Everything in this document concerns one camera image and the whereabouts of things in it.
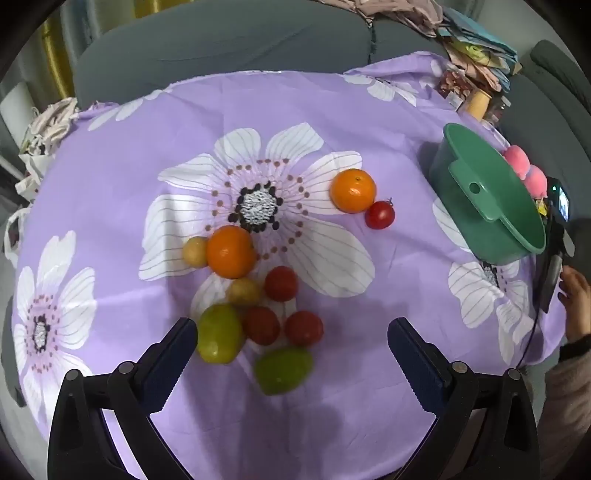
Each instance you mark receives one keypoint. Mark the red tomato with stem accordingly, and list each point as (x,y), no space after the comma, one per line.
(380,215)

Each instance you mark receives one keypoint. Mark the gold curtain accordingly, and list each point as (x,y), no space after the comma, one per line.
(55,60)

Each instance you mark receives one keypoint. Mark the orange mandarin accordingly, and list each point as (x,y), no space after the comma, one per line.
(231,251)
(353,190)

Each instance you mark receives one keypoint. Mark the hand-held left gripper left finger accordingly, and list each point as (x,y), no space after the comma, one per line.
(171,355)

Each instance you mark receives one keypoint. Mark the green plastic basin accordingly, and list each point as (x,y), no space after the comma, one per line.
(455,152)

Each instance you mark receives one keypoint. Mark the person's right forearm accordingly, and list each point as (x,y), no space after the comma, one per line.
(565,406)

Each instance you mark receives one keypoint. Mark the white tote bag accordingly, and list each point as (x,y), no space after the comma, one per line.
(51,124)

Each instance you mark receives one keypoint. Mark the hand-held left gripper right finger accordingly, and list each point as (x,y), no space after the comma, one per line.
(415,360)

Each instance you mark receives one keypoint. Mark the yellow jar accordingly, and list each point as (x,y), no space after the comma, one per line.
(479,104)

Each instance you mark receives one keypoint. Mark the stack of colourful cloths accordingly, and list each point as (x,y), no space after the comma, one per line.
(480,50)

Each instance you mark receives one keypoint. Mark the person's right hand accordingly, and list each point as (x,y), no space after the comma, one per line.
(577,300)

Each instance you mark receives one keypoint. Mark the pink plush ball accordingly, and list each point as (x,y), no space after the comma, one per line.
(517,159)
(536,181)

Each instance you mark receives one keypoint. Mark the purple floral cloth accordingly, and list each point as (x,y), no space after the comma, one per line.
(369,300)

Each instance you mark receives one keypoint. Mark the red cherry tomato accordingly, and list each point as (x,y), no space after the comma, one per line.
(303,328)
(261,325)
(281,283)

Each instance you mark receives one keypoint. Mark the small yellow plum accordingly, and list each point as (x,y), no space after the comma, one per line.
(244,291)
(194,251)

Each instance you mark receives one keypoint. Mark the yellow-green jujube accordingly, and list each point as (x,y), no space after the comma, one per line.
(220,333)

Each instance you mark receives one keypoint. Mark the bright green jujube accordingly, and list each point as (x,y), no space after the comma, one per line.
(283,370)

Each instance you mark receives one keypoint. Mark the grey sofa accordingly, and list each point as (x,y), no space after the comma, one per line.
(231,37)

